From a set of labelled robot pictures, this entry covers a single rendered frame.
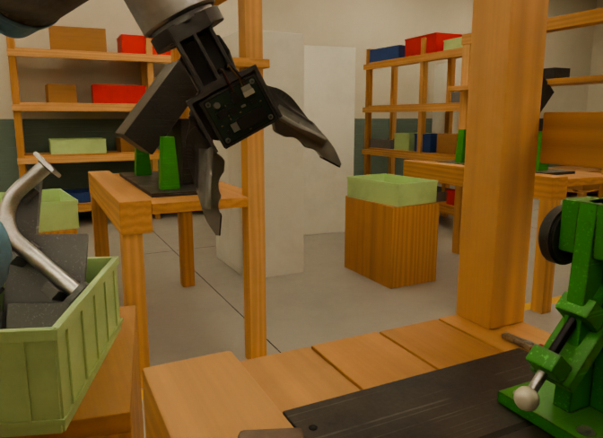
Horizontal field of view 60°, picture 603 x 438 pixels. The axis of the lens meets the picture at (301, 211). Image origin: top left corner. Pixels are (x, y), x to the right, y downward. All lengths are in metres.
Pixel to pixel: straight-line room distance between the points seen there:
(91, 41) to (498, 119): 6.09
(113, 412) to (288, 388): 0.31
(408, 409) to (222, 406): 0.24
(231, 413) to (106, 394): 0.37
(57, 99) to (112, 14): 1.39
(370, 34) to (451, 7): 1.74
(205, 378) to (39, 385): 0.26
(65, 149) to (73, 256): 5.58
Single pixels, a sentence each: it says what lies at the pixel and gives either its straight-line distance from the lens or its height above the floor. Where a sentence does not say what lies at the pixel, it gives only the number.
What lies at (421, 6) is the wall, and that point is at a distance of 9.48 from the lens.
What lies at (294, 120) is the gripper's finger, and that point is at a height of 1.26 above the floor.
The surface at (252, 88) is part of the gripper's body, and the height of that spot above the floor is 1.29.
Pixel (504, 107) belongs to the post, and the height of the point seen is 1.28.
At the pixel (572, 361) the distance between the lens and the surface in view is 0.71.
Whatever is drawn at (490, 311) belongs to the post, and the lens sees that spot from 1.03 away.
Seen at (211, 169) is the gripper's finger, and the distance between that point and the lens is 0.52.
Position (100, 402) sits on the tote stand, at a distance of 1.00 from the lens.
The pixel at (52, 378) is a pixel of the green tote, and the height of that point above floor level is 0.88.
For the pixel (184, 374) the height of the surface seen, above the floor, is 0.90.
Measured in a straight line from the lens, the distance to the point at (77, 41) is 6.78.
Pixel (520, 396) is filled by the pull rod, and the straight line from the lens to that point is 0.68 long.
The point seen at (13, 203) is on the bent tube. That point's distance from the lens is 1.15.
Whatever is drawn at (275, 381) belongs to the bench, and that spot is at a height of 0.88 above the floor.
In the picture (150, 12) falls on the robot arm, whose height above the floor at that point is 1.36.
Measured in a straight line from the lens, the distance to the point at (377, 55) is 7.46.
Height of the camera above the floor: 1.27
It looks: 10 degrees down
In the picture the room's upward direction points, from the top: straight up
